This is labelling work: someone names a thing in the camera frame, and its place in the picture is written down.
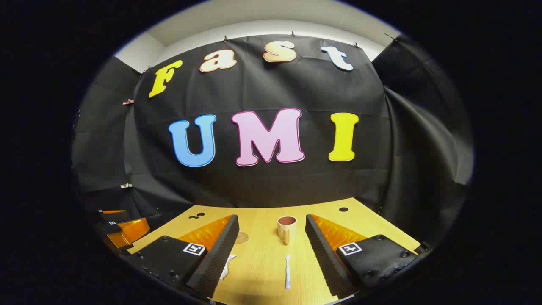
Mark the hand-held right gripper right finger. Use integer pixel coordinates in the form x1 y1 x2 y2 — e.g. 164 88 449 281
305 214 424 299

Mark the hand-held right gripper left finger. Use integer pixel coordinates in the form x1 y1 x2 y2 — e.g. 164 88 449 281
127 214 240 299

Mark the white toothpaste tube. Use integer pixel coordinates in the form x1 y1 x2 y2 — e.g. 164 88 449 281
219 254 237 281

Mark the beige cup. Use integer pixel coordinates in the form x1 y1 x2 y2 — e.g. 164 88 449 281
277 215 298 245

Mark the wooden desktop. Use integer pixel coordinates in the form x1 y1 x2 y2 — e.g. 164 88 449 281
127 197 422 305

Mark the black backdrop cloth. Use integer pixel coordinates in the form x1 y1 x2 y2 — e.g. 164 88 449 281
71 34 474 255

